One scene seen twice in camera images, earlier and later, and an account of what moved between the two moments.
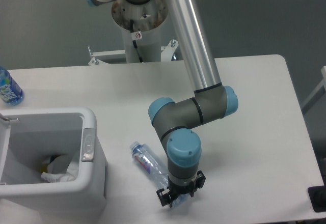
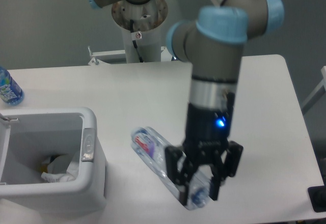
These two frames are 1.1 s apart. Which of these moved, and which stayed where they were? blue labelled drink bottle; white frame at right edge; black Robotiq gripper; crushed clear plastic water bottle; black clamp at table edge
Moved: crushed clear plastic water bottle; black Robotiq gripper
Stayed: white frame at right edge; black clamp at table edge; blue labelled drink bottle
